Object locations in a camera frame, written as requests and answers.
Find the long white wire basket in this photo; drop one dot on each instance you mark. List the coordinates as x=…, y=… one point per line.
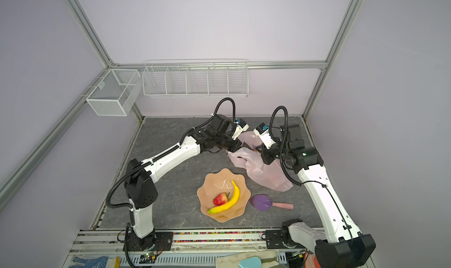
x=196, y=78

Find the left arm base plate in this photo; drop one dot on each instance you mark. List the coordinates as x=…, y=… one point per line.
x=155, y=241

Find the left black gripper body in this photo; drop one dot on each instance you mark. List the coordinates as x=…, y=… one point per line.
x=225, y=141

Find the beige scalloped fruit bowl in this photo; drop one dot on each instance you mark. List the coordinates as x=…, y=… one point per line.
x=222, y=183

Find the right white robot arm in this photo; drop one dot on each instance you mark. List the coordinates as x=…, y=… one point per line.
x=341, y=244

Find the long yellow banana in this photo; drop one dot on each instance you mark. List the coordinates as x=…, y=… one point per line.
x=232, y=201

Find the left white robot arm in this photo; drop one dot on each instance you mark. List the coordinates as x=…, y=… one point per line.
x=141, y=185

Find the purple scoop pink handle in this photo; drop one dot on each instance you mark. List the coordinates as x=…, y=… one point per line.
x=263, y=203

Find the beige cloth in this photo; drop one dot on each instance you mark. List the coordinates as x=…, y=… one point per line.
x=269, y=259

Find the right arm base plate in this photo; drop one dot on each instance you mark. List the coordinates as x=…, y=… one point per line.
x=279, y=239

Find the orange rubber glove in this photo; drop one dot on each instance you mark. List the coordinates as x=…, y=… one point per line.
x=311, y=262

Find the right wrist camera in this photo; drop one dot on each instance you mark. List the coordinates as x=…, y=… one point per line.
x=262, y=131

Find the small white mesh basket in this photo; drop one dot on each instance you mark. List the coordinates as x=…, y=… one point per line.
x=116, y=93

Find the teal plastic object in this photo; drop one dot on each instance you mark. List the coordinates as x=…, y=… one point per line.
x=252, y=262

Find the blue white knit glove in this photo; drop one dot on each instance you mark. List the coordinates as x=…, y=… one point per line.
x=89, y=262

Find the pink plastic bag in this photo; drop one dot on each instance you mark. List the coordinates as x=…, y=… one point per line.
x=269, y=176

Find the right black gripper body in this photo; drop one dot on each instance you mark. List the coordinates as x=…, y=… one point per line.
x=278, y=152

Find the red strawberry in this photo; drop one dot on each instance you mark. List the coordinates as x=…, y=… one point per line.
x=221, y=199

